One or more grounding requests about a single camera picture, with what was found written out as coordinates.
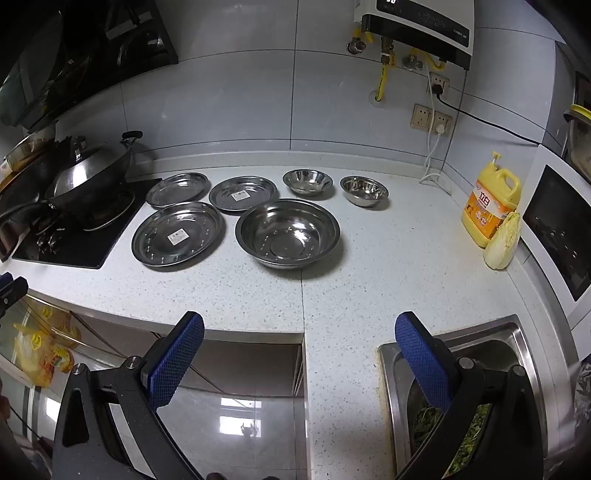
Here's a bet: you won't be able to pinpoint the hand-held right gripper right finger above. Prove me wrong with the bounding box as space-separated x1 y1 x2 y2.
394 311 561 480

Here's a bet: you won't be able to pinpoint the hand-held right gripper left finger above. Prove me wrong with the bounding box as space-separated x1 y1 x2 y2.
52 311 206 480

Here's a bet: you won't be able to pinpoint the large steel plate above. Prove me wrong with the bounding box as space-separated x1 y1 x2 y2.
131 202 225 269

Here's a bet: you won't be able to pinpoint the large steel bowl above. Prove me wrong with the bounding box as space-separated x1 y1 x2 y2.
235 198 341 270

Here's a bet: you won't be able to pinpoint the small steel plate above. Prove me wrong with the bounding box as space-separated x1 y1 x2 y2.
146 172 212 208
209 175 280 215

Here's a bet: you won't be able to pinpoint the small steel bowl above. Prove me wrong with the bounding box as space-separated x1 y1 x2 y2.
283 169 334 198
340 175 389 208

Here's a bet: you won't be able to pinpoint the green vegetable scraps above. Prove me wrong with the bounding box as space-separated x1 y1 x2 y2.
410 399 493 480

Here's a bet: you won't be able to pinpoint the black gas stove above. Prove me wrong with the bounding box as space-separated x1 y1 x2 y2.
11 178 163 271

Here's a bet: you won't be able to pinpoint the yellow plastic bag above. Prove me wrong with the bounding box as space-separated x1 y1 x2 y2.
11 305 78 389

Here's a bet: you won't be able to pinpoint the steel sink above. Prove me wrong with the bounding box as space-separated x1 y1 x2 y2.
378 314 580 480

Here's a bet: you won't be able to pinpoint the dark cooking pot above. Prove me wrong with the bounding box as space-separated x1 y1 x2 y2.
0 134 58 188

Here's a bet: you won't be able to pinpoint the steel wok lid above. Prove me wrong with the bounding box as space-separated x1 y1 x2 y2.
48 136 124 200

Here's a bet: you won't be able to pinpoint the napa cabbage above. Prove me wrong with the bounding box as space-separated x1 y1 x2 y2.
483 211 522 271

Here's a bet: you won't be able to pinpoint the black wok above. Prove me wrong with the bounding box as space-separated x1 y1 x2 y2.
44 130 144 227

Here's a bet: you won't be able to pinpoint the yellow detergent bottle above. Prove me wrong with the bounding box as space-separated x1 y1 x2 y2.
461 151 523 250

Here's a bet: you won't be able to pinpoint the white microwave oven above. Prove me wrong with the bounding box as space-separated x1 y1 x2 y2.
516 145 591 326

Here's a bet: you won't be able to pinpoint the black range hood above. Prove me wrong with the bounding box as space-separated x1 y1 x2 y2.
0 0 179 136

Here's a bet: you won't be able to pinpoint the yellow lidded container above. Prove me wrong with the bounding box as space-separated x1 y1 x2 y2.
562 104 591 169

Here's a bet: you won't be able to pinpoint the white water heater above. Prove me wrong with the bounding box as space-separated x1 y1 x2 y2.
360 0 475 71

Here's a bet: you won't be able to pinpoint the black pan handle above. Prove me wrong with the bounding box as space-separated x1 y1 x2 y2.
0 199 49 261

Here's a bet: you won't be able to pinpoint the white power cable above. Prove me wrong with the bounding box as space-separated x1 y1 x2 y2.
419 117 452 186

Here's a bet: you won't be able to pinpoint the beige wall outlet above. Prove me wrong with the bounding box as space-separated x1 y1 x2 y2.
410 104 433 134

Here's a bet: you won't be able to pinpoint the black power cable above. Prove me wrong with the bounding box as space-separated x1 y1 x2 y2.
433 84 542 147

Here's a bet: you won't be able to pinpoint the yellow gas hose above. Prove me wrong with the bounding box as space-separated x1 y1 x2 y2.
376 50 394 103

